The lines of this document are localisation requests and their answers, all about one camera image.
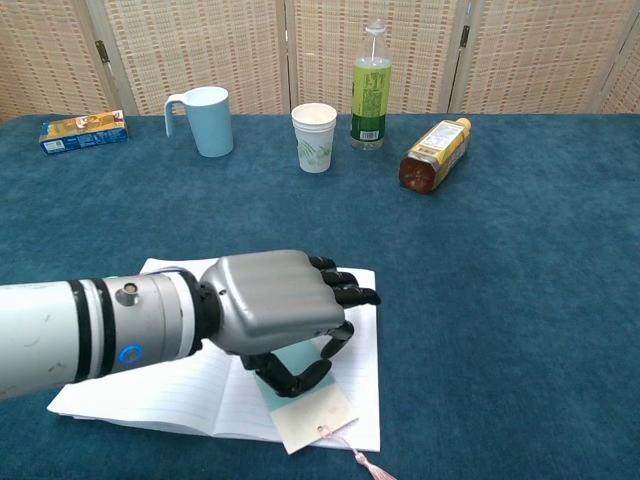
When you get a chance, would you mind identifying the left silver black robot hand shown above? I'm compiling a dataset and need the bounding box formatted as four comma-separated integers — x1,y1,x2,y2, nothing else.
198,249,382,399

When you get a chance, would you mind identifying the light blue bookmark with tassel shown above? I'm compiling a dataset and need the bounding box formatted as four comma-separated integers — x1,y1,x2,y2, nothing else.
252,339,396,480

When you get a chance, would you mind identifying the white notebook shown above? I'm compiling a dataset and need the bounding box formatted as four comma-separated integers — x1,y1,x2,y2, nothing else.
46,257,382,454

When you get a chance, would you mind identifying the white paper cup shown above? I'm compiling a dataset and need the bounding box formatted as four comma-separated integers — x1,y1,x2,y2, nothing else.
291,102,338,174

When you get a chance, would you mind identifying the light blue plastic mug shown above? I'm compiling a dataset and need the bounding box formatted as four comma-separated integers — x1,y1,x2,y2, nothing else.
164,86,235,159

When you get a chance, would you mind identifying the green tea plastic bottle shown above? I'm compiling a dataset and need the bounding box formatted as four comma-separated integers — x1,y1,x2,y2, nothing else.
349,18,393,151

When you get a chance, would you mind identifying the amber bottle with yellow cap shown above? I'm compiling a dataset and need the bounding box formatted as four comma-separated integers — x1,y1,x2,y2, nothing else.
398,117,473,195

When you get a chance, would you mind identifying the dark blue table cloth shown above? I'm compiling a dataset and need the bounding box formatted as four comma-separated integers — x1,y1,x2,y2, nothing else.
0,112,640,480

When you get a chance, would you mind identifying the orange and blue snack box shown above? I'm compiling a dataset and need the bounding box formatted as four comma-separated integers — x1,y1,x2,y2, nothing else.
38,109,130,156

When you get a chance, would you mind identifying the woven folding screen panel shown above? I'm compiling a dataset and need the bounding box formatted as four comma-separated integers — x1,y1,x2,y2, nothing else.
597,29,640,115
0,0,139,126
84,0,299,116
284,0,474,115
447,0,640,115

